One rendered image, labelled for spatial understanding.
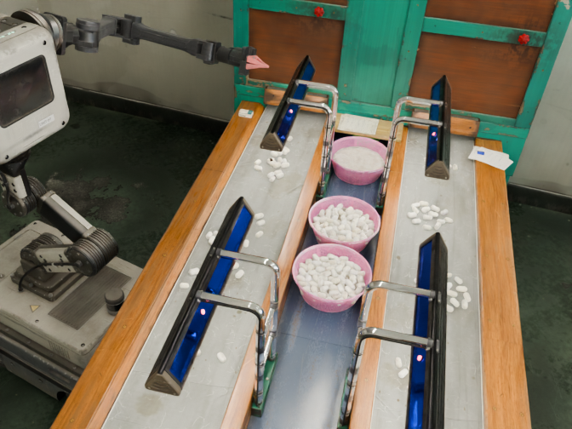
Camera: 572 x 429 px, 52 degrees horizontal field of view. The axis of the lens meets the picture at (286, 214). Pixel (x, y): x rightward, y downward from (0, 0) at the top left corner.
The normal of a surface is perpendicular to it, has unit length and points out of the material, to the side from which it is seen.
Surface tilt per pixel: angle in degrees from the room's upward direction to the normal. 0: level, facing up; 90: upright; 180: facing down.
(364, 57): 90
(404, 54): 90
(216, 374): 0
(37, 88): 90
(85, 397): 0
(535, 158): 90
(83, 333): 0
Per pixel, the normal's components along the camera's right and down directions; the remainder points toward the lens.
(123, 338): 0.05, -0.76
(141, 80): -0.32, 0.61
